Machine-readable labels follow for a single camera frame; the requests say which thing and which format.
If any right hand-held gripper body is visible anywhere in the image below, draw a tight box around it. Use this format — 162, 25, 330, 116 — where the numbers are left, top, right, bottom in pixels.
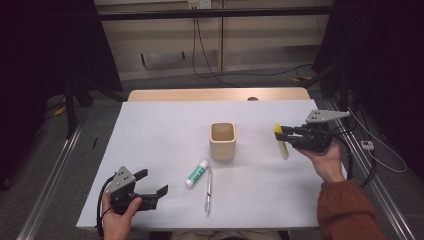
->
289, 109, 352, 154

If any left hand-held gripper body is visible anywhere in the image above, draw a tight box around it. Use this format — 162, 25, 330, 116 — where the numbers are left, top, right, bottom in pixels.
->
104, 165, 160, 215

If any yellow highlighter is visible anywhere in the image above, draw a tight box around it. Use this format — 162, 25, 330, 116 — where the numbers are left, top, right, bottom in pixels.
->
273, 123, 290, 161

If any cream square cup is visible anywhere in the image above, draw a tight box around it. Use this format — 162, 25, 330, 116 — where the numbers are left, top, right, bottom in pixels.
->
208, 121, 238, 163

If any person's right hand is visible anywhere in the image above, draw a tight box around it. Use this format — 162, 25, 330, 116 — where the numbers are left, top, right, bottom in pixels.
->
294, 139, 346, 184

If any person's left hand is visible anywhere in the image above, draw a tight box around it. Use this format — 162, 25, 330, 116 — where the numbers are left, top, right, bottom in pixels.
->
101, 193, 144, 240

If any white green glue stick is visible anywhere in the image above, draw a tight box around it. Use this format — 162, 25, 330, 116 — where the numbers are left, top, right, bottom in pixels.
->
184, 159, 210, 189

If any clear white pen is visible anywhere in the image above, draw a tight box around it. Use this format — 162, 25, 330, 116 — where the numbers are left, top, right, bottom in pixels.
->
203, 168, 213, 218

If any white table cover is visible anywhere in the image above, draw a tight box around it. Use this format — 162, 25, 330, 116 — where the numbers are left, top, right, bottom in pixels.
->
75, 99, 351, 232

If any black stand leg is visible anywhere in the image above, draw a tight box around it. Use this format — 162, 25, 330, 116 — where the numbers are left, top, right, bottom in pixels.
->
299, 61, 338, 90

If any beige wooden cabinet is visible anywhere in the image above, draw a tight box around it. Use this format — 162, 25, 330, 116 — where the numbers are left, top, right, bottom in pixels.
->
93, 0, 335, 81

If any black metal stand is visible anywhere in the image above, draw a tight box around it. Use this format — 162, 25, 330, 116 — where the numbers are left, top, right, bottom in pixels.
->
64, 81, 81, 140

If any wooden table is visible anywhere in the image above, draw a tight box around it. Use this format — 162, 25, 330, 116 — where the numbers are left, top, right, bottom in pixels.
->
127, 87, 311, 102

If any black curtain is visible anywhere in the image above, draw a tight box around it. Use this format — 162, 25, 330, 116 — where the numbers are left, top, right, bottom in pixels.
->
0, 0, 123, 189
312, 0, 424, 179

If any black metal bar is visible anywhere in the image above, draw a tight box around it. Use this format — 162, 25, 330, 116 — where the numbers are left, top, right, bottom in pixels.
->
97, 5, 335, 22

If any black floor cable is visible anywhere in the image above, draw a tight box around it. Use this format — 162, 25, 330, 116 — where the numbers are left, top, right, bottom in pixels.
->
328, 99, 378, 190

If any white floor cable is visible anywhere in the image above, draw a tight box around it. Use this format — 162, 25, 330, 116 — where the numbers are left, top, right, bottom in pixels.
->
349, 109, 408, 174

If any aluminium floor rail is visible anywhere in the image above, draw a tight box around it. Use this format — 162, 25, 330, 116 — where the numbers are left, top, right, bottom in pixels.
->
15, 109, 88, 240
323, 99, 417, 240

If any black hanging cable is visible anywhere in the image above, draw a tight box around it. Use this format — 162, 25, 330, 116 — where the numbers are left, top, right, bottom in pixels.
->
191, 17, 314, 78
195, 17, 238, 88

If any white wall socket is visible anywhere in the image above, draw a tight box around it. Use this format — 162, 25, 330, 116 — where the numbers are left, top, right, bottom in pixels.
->
187, 0, 213, 10

